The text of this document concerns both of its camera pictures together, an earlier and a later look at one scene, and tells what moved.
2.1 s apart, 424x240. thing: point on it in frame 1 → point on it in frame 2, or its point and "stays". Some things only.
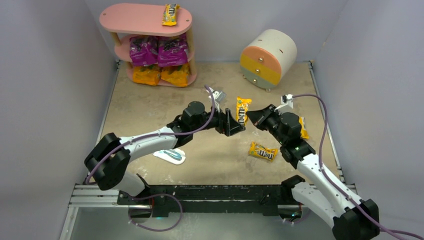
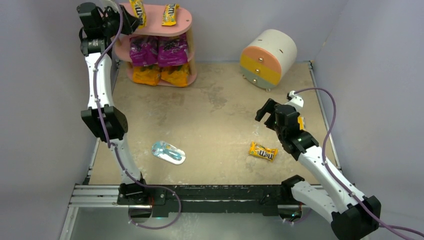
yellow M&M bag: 267,153 stays
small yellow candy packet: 304,133 stays
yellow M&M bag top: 242,106 → 139,10
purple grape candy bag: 143,50 stays
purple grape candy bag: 172,50 stays
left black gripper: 224,120 → 122,19
